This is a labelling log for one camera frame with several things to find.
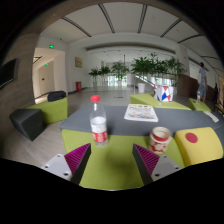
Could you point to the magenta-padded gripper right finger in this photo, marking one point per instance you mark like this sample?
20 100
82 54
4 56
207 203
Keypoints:
165 165

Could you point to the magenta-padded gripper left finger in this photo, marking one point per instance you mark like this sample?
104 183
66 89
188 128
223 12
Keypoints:
56 165

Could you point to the clear water bottle red cap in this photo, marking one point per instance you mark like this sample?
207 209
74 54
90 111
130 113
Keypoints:
99 128

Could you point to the small clear water bottle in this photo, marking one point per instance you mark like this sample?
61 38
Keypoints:
198 98

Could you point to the red and white paper cup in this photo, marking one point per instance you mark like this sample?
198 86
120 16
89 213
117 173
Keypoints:
159 141

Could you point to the flat round red coaster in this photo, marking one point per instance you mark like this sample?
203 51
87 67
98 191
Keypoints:
191 137

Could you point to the dark grey cube seat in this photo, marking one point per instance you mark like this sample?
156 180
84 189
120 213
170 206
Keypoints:
26 123

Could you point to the green cube seat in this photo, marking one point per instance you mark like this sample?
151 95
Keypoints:
51 111

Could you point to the colourful printed magazine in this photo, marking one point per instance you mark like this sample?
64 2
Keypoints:
141 112

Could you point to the white and yellow booklet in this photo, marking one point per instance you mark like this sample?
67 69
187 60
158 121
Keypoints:
211 116

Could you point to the small green table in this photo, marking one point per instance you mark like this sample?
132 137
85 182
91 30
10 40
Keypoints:
200 106

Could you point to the long green table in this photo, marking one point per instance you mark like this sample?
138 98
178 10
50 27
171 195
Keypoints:
146 99

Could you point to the black bag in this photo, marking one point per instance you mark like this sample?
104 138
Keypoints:
56 96

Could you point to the white red blue polyhedron box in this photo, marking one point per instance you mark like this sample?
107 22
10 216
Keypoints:
163 93

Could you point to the person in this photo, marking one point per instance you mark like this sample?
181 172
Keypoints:
202 81

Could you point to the group of potted plants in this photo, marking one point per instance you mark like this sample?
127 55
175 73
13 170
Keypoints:
143 66

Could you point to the green exit sign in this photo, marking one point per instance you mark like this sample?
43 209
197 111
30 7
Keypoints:
51 46

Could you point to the black wall screen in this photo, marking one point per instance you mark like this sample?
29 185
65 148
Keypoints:
8 73

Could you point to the framed wall picture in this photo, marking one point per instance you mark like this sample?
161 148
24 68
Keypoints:
78 62

